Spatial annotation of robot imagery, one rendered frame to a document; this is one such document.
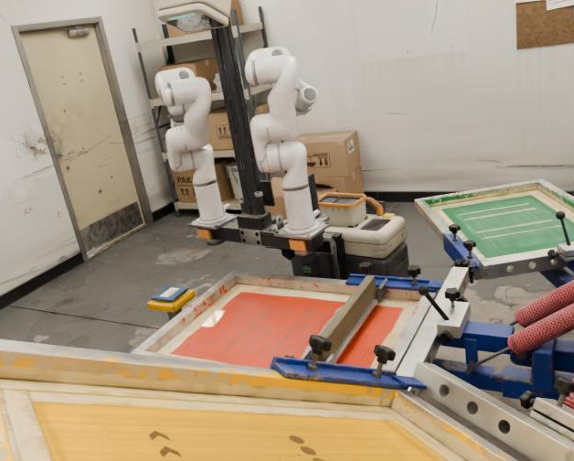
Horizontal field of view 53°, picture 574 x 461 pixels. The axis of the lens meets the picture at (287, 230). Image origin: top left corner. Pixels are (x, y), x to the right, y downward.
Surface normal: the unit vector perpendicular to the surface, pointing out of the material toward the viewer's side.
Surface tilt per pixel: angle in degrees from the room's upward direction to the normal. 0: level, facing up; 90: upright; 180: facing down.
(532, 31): 90
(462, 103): 90
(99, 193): 90
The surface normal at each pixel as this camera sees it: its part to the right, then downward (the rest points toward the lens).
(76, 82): 0.88, 0.04
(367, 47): -0.46, 0.38
